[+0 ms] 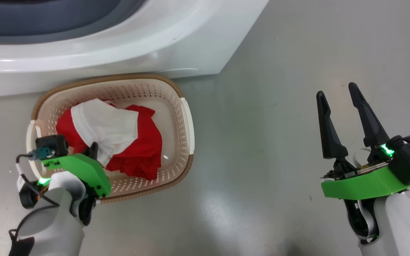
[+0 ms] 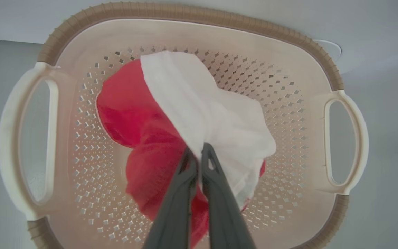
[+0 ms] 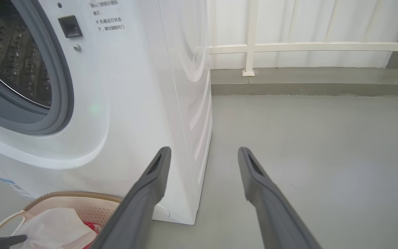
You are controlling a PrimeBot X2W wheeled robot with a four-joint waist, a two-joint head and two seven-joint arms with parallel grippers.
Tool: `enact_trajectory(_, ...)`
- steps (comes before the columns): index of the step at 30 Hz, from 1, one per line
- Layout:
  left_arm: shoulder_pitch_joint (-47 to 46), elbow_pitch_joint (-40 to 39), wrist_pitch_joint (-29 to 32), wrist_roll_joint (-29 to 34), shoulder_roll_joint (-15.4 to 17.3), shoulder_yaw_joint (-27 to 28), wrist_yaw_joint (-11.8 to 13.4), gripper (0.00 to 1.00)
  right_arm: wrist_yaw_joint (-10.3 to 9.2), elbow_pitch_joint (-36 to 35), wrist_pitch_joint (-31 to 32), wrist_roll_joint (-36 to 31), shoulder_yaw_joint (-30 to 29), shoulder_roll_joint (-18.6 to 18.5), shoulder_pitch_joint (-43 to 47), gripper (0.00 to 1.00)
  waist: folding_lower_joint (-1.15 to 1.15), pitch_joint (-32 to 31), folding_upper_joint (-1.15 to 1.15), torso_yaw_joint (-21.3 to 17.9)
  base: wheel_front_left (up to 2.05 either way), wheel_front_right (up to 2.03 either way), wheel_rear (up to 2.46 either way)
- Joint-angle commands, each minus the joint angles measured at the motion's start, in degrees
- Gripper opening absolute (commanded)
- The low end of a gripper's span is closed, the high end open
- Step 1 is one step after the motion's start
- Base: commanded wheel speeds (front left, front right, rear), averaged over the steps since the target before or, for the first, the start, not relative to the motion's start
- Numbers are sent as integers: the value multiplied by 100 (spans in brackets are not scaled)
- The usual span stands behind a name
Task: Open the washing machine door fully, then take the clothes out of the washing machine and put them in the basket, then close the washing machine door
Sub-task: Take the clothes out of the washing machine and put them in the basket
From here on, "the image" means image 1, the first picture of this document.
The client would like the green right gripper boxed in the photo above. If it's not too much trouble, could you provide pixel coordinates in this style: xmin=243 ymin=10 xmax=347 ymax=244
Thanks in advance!
xmin=316 ymin=82 xmax=410 ymax=199

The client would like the grey rubber door gasket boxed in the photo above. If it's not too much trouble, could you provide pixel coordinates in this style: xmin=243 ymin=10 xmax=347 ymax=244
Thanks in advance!
xmin=0 ymin=0 xmax=145 ymax=45

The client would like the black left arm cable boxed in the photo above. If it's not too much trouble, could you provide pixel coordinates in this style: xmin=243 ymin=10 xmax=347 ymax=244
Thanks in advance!
xmin=9 ymin=154 xmax=60 ymax=246

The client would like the red and white garment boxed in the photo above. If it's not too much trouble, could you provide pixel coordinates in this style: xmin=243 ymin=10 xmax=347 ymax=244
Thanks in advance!
xmin=56 ymin=98 xmax=163 ymax=181

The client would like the round white filter cover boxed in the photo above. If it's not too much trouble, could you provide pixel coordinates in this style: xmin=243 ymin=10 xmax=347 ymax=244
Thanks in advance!
xmin=155 ymin=68 xmax=201 ymax=76

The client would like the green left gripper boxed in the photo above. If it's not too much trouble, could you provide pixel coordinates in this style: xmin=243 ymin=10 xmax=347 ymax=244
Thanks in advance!
xmin=41 ymin=142 xmax=112 ymax=198

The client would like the cream basket with brown rim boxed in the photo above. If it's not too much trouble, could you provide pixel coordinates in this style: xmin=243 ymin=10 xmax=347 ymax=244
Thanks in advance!
xmin=26 ymin=74 xmax=195 ymax=204

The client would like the teal left cable connector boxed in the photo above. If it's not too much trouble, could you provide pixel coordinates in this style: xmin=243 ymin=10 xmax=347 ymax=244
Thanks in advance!
xmin=28 ymin=149 xmax=54 ymax=160

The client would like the white front-load washing machine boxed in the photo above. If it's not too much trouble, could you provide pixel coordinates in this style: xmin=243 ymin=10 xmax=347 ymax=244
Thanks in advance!
xmin=0 ymin=0 xmax=269 ymax=98

